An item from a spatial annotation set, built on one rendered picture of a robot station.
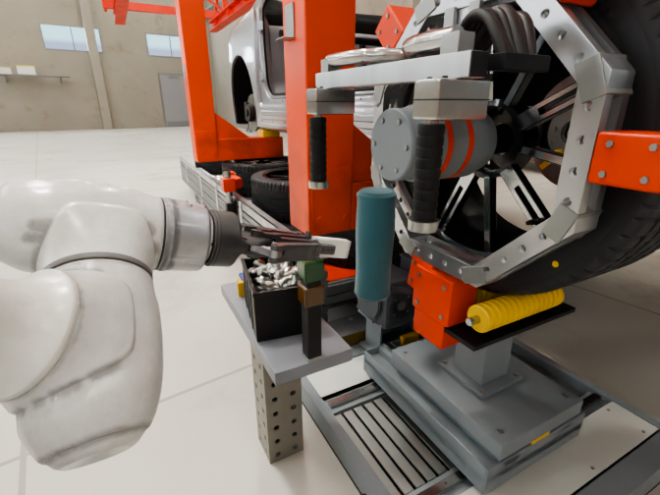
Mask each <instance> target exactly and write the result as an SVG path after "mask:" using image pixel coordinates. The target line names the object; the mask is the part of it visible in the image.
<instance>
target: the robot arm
mask: <svg viewBox="0 0 660 495"><path fill-rule="evenodd" d="M310 236H311V232H310V231H306V232H305V235H302V233H300V232H292V231H285V230H279V229H272V228H266V227H259V226H254V225H250V224H246V223H241V221H240V219H239V217H238V215H237V214H235V213H234V212H230V211H222V210H213V209H209V210H208V208H207V207H206V206H205V205H203V204H201V202H199V203H196V202H189V201H187V200H179V199H173V198H170V197H159V196H154V195H150V194H147V193H144V192H140V191H138V190H136V189H132V188H128V187H123V186H119V185H113V184H107V183H101V182H94V181H84V180H72V179H31V180H20V181H14V182H8V183H6V184H4V185H3V186H2V187H1V188H0V262H2V263H4V264H6V265H8V266H10V267H13V268H15V269H18V270H20V271H24V272H29V273H32V274H30V275H28V276H26V277H25V278H23V279H18V280H9V279H1V278H0V404H1V405H2V406H3V407H4V408H5V410H6V411H7V413H10V414H13V415H15V416H16V423H17V433H18V436H19V438H20V440H21V442H22V444H23V445H24V447H25V448H26V450H27V451H28V452H29V454H30V455H31V456H32V457H33V458H34V460H35V461H36V462H37V463H38V464H41V465H44V466H49V467H50V468H52V469H54V470H60V471H65V470H71V469H75V468H82V467H85V466H88V465H91V464H94V463H97V462H100V461H103V460H106V459H108V458H111V457H113V456H116V455H118V454H120V453H123V452H125V451H127V450H129V449H130V448H132V447H133V446H134V445H135V444H136V443H137V442H138V441H139V440H140V438H141V436H142V435H143V433H144V432H145V430H146V429H147V428H148V427H149V426H150V425H151V423H152V421H153V419H154V417H155V414H156V412H157V408H158V405H159V401H160V396H161V390H162V382H163V371H164V352H163V332H162V322H161V315H160V308H159V303H158V300H157V297H156V295H155V291H154V285H153V270H158V271H165V270H171V271H198V270H200V269H201V268H202V267H203V265H205V266H218V267H229V266H232V265H233V264H234V263H235V262H236V260H237V258H238V257H239V256H240V255H241V254H244V255H246V256H247V257H248V258H260V257H268V262H269V263H271V264H276V263H280V262H288V261H310V260H311V261H315V260H318V259H319V257H335V258H348V254H349V250H350V246H351V241H348V240H347V239H337V238H326V237H316V236H312V237H311V238H310Z"/></svg>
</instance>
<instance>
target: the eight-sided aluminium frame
mask: <svg viewBox="0 0 660 495"><path fill-rule="evenodd" d="M471 1H475V0H421V1H420V2H419V4H418V5H417V6H416V7H415V8H414V13H413V15H412V18H411V20H410V22H409V24H408V25H407V27H406V29H405V31H404V33H403V35H402V37H401V38H400V40H399V42H398V44H397V46H396V48H402V46H403V43H404V41H405V40H406V39H407V38H409V37H411V36H413V35H415V34H418V33H422V32H426V31H431V30H435V29H439V28H442V27H443V26H444V16H445V9H448V8H451V7H457V9H458V10H460V9H462V8H466V7H468V5H469V2H471ZM482 2H484V4H483V5H486V4H489V3H492V7H494V6H496V5H499V4H510V5H513V4H517V3H518V4H519V5H520V7H521V8H522V10H523V11H526V12H528V13H529V14H530V16H531V18H532V20H533V24H534V26H535V27H536V28H537V30H538V31H539V32H540V34H541V35H542V36H543V38H544V39H545V40H546V42H547V43H548V44H549V46H550V47H551V48H552V50H553V51H554V52H555V54H556V55H557V56H558V58H559V59H560V60H561V62H562V63H563V64H564V66H565V67H566V68H567V70H568V71H569V72H570V74H571V75H572V76H573V78H574V79H575V80H576V82H577V95H576V100H575V105H574V110H573V115H572V119H571V123H570V128H569V133H568V138H567V142H566V147H565V152H564V157H563V162H562V166H561V171H560V176H559V181H558V186H557V190H556V194H555V199H554V204H553V209H552V214H551V217H550V218H548V219H547V220H545V221H543V222H542V223H540V224H539V225H537V226H535V227H534V228H532V229H531V230H529V231H528V232H526V233H524V234H523V235H521V236H520V237H518V238H516V239H515V240H513V241H512V242H510V243H508V244H507V245H505V246H504V247H502V248H500V249H498V250H497V251H495V252H494V253H492V254H490V255H489V256H487V257H486V258H485V257H483V256H480V255H478V254H475V253H473V252H470V251H468V250H465V249H463V248H461V247H457V246H454V245H452V244H449V243H447V242H444V241H442V240H440V239H437V238H435V237H432V236H430V235H429V234H421V233H415V232H412V231H410V230H408V218H409V217H410V216H411V214H412V209H413V208H412V201H413V200H412V198H411V196H410V194H409V192H408V190H407V188H406V186H405V184H404V181H388V180H386V179H384V178H383V177H382V176H381V175H380V174H379V172H378V171H377V169H376V167H375V165H374V163H373V159H372V162H371V166H370V170H371V179H372V181H373V185H374V186H375V187H379V188H388V189H391V190H393V191H394V192H395V193H396V194H397V197H396V212H395V231H396V233H397V235H398V238H399V243H400V244H401V245H402V247H403V249H404V251H405V252H406V253H408V254H409V255H410V256H413V255H416V256H417V257H418V258H420V259H421V260H423V261H424V262H426V263H428V264H430V265H432V266H434V267H436V268H438V269H440V270H442V271H444V272H446V273H448V274H450V275H452V276H454V277H456V278H458V279H460V280H462V281H464V283H465V284H470V285H472V286H474V287H476V288H477V287H481V286H484V285H487V284H491V283H494V282H497V281H499V280H501V279H504V278H507V277H509V275H510V274H512V273H514V272H516V271H518V270H520V269H522V268H523V267H525V266H527V265H529V264H530V263H532V262H534V261H536V260H537V259H539V258H541V257H543V256H545V255H547V254H549V253H551V252H552V251H554V250H556V249H558V248H561V247H563V246H564V245H566V244H568V243H570V242H572V241H574V240H576V239H580V238H582V237H583V236H584V235H585V234H587V233H589V232H591V231H592V230H594V229H596V227H597V223H598V219H599V215H600V214H601V213H602V212H603V210H602V209H601V207H602V203H603V199H604V195H605V192H606V188H607V186H604V185H598V184H592V183H590V182H589V181H588V180H587V179H588V174H589V170H590V166H591V161H592V157H593V153H594V149H595V144H596V141H597V137H598V134H599V133H601V132H610V131H620V130H621V129H622V125H623V122H624V118H625V114H626V110H627V106H628V102H629V98H630V95H632V94H633V80H634V76H635V69H634V68H633V66H632V65H631V64H630V63H629V61H628V59H627V55H625V54H622V53H621V52H620V51H619V49H618V48H617V47H616V46H615V45H614V43H613V42H612V41H611V40H610V39H609V37H608V36H607V35H606V34H605V33H604V31H603V30H602V29H601V28H600V27H599V25H598V24H597V23H596V22H595V21H594V20H593V19H592V18H591V17H590V16H589V14H588V13H587V12H586V11H585V10H584V8H583V7H582V6H578V5H573V4H568V3H563V2H560V1H559V0H482ZM408 85H409V83H402V84H388V85H376V86H375V87H374V94H373V99H374V109H373V127H374V125H375V123H376V121H377V119H378V117H379V116H380V115H381V114H382V112H384V111H385V110H387V109H389V108H403V97H404V93H405V90H406V89H407V87H408Z"/></svg>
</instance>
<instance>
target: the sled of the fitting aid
mask: <svg viewBox="0 0 660 495"><path fill-rule="evenodd" d="M422 339H424V337H423V336H421V335H420V334H419V333H417V332H416V331H413V332H411V333H408V334H405V335H402V336H401V338H400V339H397V340H394V341H391V342H386V343H384V344H382V345H379V346H376V347H374V348H371V349H368V350H365V351H364V361H363V369H364V371H365V372H366V373H367V374H368V375H369V376H370V377H371V378H372V379H373V380H374V381H375V382H376V383H377V384H378V385H379V386H380V387H381V388H382V389H383V390H384V391H385V393H386V394H387V395H388V396H389V397H390V398H391V399H392V400H393V401H394V402H395V403H396V404H397V405H398V406H399V407H400V408H401V409H402V410H403V411H404V412H405V414H406V415H407V416H408V417H409V418H410V419H411V420H412V421H413V422H414V423H415V424H416V425H417V426H418V427H419V428H420V429H421V430H422V431H423V432H424V433H425V435H426V436H427V437H428V438H429V439H430V440H431V441H432V442H433V443H434V444H435V445H436V446H437V447H438V448H439V449H440V450H441V451H442V452H443V453H444V454H445V456H446V457H447V458H448V459H449V460H450V461H451V462H452V463H453V464H454V465H455V466H456V467H457V468H458V469H459V470H460V471H461V472H462V473H463V474H464V475H465V476H466V478H467V479H468V480H469V481H470V482H471V483H472V484H473V485H474V486H475V487H476V488H477V489H478V490H479V491H480V492H481V493H482V494H483V495H485V494H487V493H488V492H490V491H491V490H493V489H494V488H496V487H498V486H499V485H501V484H502V483H504V482H505V481H507V480H509V479H510V478H512V477H513V476H515V475H516V474H518V473H520V472H521V471H523V470H524V469H526V468H528V467H529V466H531V465H533V464H534V463H536V462H537V461H539V460H540V459H542V458H544V457H545V456H547V455H548V454H550V453H551V452H553V451H555V450H556V449H558V448H559V447H561V446H562V445H564V444H566V443H567V442H569V441H570V440H572V439H573V438H575V437H577V436H578V435H579V431H580V428H581V424H582V421H583V418H584V414H585V412H583V411H580V413H579V414H577V415H576V416H574V417H572V418H571V419H569V420H567V421H566V422H564V423H562V424H561V425H559V426H557V427H556V428H554V429H552V430H551V431H549V432H547V433H546V434H544V435H542V436H541V437H539V438H537V439H536V440H534V441H532V442H531V443H529V444H527V445H525V446H524V447H522V448H520V449H519V450H517V451H515V452H514V453H513V454H511V455H510V456H508V457H506V458H505V459H503V460H501V461H499V460H498V459H496V458H495V457H494V456H493V455H492V454H491V453H490V452H489V451H488V450H487V449H486V448H484V447H483V446H482V445H481V444H480V443H479V442H478V441H477V440H476V439H475V438H474V437H472V436H471V435H470V434H469V433H468V432H467V431H466V430H465V429H464V428H463V427H462V426H461V425H459V424H458V423H457V422H456V421H455V420H454V419H453V418H452V417H451V416H450V415H449V414H447V413H446V412H445V411H444V410H443V409H442V408H441V407H440V406H439V405H438V404H436V403H435V402H434V401H433V400H432V399H431V398H430V397H429V396H428V395H427V394H426V393H424V392H423V391H422V390H421V389H420V388H419V387H418V386H417V385H416V384H415V383H414V382H412V381H411V380H410V379H409V378H408V377H407V376H406V374H405V373H404V372H403V371H401V370H400V369H399V368H398V367H397V366H396V365H395V364H394V363H393V362H392V361H391V357H392V350H394V349H397V348H399V347H401V346H404V345H407V344H410V343H413V342H416V341H419V340H422Z"/></svg>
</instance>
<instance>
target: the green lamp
mask: <svg viewBox="0 0 660 495"><path fill-rule="evenodd" d="M297 274H298V277H300V278H301V279H302V280H303V281H304V282H305V283H311V282H315V281H320V280H323V279H324V260H323V259H322V258H320V257H319V259H318V260H315V261H311V260H310V261H297Z"/></svg>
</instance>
